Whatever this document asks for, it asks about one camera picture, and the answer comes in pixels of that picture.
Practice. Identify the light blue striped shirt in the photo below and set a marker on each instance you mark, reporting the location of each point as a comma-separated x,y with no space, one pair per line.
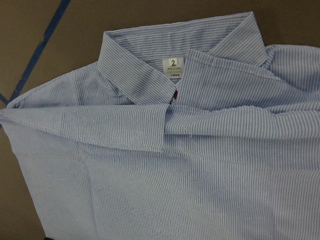
184,131

